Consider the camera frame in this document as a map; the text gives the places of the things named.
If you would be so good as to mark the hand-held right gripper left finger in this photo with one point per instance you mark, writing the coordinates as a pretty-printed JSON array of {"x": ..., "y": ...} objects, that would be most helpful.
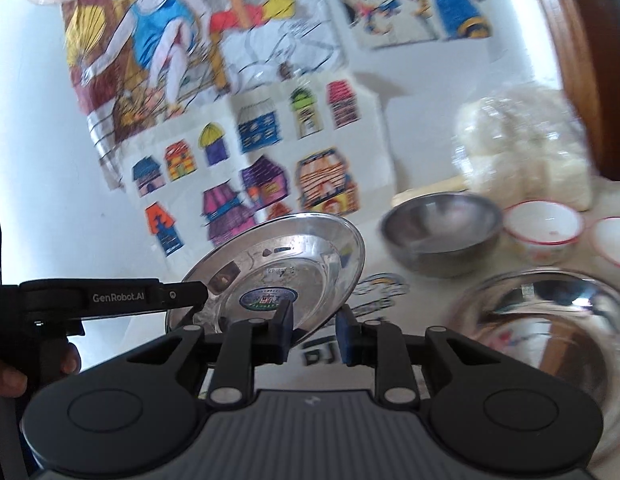
[{"x": 285, "y": 327}]

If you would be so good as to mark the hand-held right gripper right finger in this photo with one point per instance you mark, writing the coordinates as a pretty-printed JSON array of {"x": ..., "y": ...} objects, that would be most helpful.
[{"x": 346, "y": 335}]

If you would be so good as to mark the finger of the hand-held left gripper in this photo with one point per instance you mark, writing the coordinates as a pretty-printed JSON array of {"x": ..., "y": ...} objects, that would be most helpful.
[{"x": 186, "y": 294}]

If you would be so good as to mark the steel plate with blue sticker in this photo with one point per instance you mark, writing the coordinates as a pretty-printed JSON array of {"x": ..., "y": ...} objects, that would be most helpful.
[{"x": 270, "y": 260}]

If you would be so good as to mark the matte steel bowl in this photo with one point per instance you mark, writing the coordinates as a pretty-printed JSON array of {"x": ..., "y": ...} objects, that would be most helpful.
[{"x": 439, "y": 235}]

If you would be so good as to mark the white bowl with red rim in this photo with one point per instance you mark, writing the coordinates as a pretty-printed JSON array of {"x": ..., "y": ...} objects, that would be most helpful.
[
  {"x": 612, "y": 242},
  {"x": 542, "y": 227}
]

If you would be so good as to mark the person's left hand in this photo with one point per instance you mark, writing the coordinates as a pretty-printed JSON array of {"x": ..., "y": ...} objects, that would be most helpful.
[{"x": 7, "y": 382}]

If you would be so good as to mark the white printed cloth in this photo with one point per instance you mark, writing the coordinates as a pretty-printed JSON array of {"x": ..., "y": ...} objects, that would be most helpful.
[{"x": 422, "y": 292}]

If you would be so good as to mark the coloured houses drawing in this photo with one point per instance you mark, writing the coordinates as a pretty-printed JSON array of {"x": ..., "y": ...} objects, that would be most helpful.
[{"x": 260, "y": 130}]

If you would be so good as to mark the large shiny steel bowl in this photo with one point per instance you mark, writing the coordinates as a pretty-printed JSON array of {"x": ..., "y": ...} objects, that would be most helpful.
[{"x": 539, "y": 340}]

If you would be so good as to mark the clear bag of white lumps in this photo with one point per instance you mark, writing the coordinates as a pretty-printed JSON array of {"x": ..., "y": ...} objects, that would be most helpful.
[{"x": 524, "y": 145}]

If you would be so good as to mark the coloured figures drawing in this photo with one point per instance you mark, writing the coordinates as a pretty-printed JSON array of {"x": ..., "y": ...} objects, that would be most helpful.
[{"x": 155, "y": 25}]

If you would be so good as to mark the brown wooden frame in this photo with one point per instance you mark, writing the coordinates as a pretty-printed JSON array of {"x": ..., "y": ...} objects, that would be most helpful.
[{"x": 564, "y": 35}]

